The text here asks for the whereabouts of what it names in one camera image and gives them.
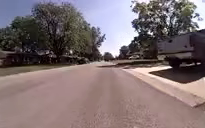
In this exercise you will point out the grey asphalt road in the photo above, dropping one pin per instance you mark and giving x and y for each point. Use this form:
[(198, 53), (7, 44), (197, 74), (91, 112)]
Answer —
[(73, 100)]

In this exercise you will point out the dark car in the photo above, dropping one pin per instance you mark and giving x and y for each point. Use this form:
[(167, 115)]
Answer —
[(82, 61)]

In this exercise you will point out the pale vehicle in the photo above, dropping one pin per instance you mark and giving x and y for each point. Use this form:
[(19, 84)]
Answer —
[(134, 57)]

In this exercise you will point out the large leafy tree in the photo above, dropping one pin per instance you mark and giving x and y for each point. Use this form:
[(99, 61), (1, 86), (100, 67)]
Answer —
[(163, 16)]

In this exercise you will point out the pale concrete driveway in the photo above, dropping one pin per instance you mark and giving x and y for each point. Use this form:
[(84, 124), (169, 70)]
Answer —
[(176, 83)]

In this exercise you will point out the white pickup truck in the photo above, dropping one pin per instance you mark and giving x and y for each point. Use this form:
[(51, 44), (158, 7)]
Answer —
[(180, 46)]

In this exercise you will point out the row of trees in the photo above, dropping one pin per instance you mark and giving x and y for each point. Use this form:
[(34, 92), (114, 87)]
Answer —
[(56, 30)]

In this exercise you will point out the grass lawn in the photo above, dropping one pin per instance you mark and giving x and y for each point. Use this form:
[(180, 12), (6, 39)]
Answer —
[(136, 62)]

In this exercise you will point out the grass strip by houses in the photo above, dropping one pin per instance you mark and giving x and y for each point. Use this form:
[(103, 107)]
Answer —
[(16, 70)]

